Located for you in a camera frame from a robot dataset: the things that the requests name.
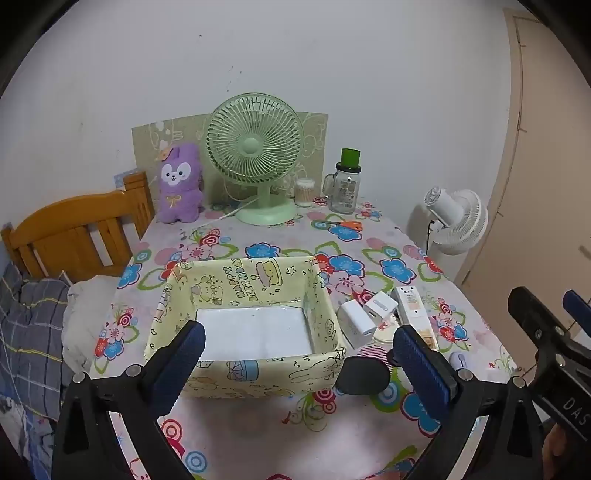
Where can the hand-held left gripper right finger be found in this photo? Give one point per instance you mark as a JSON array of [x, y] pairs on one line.
[[425, 369]]

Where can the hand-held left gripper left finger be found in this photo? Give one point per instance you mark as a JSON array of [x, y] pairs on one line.
[[180, 364]]

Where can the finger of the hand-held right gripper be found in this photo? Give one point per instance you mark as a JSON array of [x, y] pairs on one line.
[[535, 323], [579, 311]]

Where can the small lavender white gadget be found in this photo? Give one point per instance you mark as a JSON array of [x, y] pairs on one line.
[[458, 360]]

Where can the cream bear-shaped round case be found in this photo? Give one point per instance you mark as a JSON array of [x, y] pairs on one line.
[[384, 336]]

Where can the white remote control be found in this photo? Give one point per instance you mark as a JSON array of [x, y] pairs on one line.
[[411, 309]]

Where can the black oval case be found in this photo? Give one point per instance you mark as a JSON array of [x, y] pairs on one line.
[[362, 376]]

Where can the small white cube charger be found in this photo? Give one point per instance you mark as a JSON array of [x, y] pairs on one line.
[[381, 307]]

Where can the white charger with oval logo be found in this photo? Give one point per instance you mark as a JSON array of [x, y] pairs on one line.
[[358, 327]]

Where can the yellow cartoon storage box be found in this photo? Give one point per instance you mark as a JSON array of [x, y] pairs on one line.
[[240, 281]]

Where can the white pillow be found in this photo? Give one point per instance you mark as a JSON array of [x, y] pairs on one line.
[[87, 314]]

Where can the white standing fan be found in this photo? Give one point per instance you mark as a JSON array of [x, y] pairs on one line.
[[461, 221]]

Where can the beige door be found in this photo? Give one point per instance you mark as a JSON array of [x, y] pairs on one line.
[[545, 161]]

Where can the grey plaid quilt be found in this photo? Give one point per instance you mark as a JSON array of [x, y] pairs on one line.
[[27, 332]]

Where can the purple plush toy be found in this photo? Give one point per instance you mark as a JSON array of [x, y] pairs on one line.
[[180, 189]]

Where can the wooden chair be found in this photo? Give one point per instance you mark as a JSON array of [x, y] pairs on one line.
[[69, 221]]

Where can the light blue paper sheet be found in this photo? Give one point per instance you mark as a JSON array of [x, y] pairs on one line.
[[122, 177]]

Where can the glass mug jar green lid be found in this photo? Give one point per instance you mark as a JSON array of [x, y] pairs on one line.
[[344, 189]]

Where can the cotton swab jar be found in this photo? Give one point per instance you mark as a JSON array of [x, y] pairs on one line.
[[304, 194]]

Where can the beige cartoon backing board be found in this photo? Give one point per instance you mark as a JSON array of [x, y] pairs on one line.
[[161, 134]]

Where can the green desk fan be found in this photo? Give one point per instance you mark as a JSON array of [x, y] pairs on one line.
[[254, 143]]

